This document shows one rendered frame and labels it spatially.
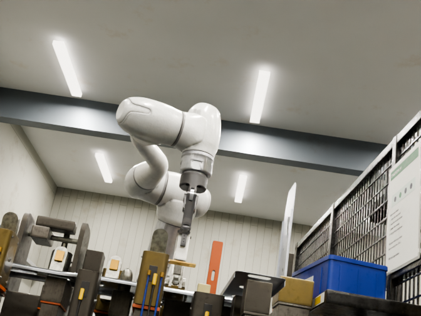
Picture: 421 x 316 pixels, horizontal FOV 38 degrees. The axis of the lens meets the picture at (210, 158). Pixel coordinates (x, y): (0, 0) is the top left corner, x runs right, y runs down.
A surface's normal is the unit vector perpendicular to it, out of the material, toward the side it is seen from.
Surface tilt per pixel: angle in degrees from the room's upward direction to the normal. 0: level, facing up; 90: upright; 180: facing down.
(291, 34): 180
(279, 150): 90
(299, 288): 90
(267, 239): 90
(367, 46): 180
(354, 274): 90
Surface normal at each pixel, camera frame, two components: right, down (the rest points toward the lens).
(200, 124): 0.33, -0.37
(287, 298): 0.10, -0.37
